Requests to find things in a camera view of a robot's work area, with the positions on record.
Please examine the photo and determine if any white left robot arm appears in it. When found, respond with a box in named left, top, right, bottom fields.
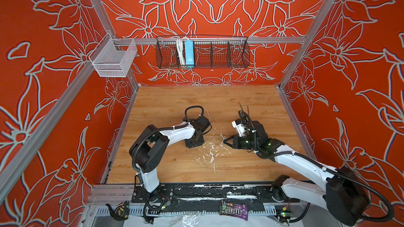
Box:
left=128, top=106, right=212, bottom=194

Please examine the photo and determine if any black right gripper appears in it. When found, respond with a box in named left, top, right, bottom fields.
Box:
left=222, top=135, right=260, bottom=150

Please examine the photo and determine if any white cable bundle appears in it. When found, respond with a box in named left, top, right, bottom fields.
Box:
left=175, top=37, right=187, bottom=66

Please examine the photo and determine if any black yellow tape measure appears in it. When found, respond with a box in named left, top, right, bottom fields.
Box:
left=105, top=201, right=129, bottom=221

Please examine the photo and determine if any black wire basket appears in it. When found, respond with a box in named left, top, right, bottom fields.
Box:
left=156, top=35, right=251, bottom=69

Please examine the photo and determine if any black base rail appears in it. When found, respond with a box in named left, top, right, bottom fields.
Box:
left=132, top=182, right=300, bottom=212

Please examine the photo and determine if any purple candy bag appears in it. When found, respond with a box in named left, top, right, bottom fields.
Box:
left=219, top=201, right=248, bottom=221

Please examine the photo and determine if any clear mesh basket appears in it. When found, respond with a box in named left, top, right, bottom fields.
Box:
left=89, top=34, right=138, bottom=78

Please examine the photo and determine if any blue white box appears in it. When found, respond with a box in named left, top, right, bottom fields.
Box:
left=184, top=40, right=195, bottom=68

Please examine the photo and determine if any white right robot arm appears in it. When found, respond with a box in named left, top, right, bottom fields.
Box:
left=223, top=110, right=395, bottom=227

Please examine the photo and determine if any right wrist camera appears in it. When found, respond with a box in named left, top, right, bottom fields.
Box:
left=231, top=119, right=246, bottom=137

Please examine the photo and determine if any clear plastic sheet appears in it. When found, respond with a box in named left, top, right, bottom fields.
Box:
left=153, top=213, right=215, bottom=227

